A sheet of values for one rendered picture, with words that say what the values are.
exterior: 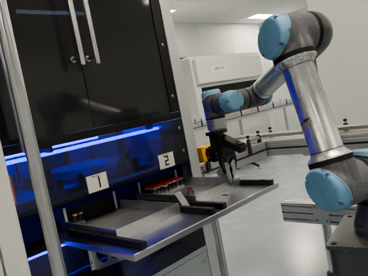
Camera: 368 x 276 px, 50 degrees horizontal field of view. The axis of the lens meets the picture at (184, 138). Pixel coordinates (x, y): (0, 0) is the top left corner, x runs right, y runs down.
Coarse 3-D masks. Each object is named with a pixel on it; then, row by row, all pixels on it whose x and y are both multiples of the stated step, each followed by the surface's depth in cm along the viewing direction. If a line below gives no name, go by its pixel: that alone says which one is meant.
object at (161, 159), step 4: (172, 152) 168; (160, 156) 163; (168, 156) 166; (172, 156) 168; (160, 160) 163; (164, 160) 165; (172, 160) 168; (160, 164) 163; (164, 164) 165; (172, 164) 168; (160, 168) 163; (164, 168) 164
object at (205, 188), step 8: (192, 184) 175; (200, 184) 172; (208, 184) 169; (216, 184) 166; (224, 184) 150; (232, 184) 154; (240, 184) 157; (184, 192) 163; (200, 192) 157; (208, 192) 144; (216, 192) 147; (224, 192) 150; (144, 200) 159; (200, 200) 140
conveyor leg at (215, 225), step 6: (216, 222) 206; (216, 228) 206; (216, 234) 206; (216, 240) 207; (216, 246) 207; (222, 246) 208; (222, 252) 207; (222, 258) 207; (222, 264) 208; (222, 270) 208
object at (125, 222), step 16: (128, 208) 154; (144, 208) 147; (160, 208) 140; (176, 208) 132; (64, 224) 138; (80, 224) 130; (96, 224) 139; (112, 224) 135; (128, 224) 119; (144, 224) 123
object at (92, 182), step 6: (96, 174) 142; (102, 174) 144; (90, 180) 140; (96, 180) 142; (102, 180) 143; (90, 186) 140; (96, 186) 141; (102, 186) 143; (108, 186) 145; (90, 192) 140
